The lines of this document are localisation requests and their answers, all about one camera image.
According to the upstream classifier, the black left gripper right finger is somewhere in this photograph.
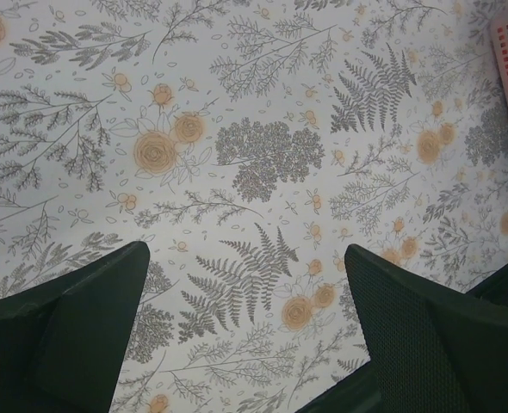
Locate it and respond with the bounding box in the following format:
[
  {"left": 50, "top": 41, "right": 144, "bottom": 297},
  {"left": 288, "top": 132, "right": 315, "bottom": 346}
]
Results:
[{"left": 305, "top": 244, "right": 508, "bottom": 412}]

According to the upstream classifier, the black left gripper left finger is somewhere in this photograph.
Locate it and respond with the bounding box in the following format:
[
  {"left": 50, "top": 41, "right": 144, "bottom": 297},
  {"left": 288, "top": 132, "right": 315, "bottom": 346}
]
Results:
[{"left": 0, "top": 241, "right": 150, "bottom": 412}]

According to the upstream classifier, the floral patterned table cloth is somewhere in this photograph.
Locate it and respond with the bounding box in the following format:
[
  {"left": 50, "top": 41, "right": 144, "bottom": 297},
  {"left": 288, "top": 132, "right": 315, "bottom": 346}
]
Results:
[{"left": 0, "top": 1, "right": 508, "bottom": 412}]

